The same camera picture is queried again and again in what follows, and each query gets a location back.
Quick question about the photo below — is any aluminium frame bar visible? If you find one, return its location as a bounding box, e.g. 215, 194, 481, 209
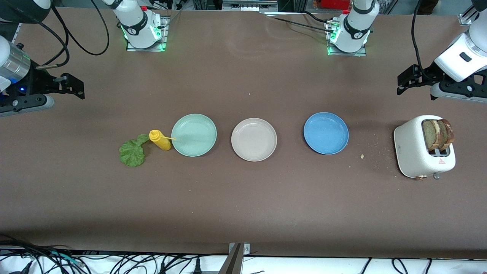
222, 0, 279, 12

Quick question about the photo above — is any white toaster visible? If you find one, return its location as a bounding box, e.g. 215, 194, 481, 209
393, 115, 456, 180

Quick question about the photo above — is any teal cable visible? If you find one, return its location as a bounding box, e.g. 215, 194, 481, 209
49, 250, 84, 268

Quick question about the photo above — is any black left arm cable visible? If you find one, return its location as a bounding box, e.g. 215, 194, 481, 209
411, 0, 428, 78

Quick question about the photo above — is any metal table edge bracket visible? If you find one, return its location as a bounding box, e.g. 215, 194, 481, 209
228, 242, 251, 274

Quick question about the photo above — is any aluminium corner profile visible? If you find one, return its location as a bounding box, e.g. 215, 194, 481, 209
458, 4, 478, 26

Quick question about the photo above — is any black base cable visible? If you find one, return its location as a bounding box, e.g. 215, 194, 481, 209
263, 11, 335, 34

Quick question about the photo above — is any green lettuce leaf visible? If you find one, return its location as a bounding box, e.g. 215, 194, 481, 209
119, 133, 150, 167

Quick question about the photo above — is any dark crust bread slice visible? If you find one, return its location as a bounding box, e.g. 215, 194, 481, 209
436, 119, 455, 151

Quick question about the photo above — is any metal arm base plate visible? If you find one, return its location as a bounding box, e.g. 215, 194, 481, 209
326, 19, 368, 57
126, 15, 169, 52

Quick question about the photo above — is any thin black looped cable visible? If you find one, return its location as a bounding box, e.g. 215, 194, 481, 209
392, 258, 411, 274

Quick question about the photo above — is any thick black floor cable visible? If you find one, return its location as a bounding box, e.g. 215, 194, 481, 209
0, 234, 52, 274

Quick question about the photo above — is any light crust bread slice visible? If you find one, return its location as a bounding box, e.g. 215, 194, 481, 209
422, 119, 439, 150

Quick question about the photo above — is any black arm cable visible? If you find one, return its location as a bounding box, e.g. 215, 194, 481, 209
36, 0, 111, 70
411, 0, 428, 78

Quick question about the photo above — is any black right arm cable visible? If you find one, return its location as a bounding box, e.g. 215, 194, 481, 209
36, 0, 111, 70

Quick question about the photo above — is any mint green plate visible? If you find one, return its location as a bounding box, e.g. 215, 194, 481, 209
171, 113, 218, 158

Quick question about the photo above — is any red box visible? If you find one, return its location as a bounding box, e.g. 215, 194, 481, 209
321, 0, 351, 10

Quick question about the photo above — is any blue plate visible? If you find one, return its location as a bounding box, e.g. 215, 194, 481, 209
303, 112, 350, 155

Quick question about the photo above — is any beige plate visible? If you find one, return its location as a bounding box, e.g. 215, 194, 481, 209
231, 118, 278, 162

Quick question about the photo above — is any yellow mustard bottle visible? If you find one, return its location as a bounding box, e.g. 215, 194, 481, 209
149, 129, 177, 151

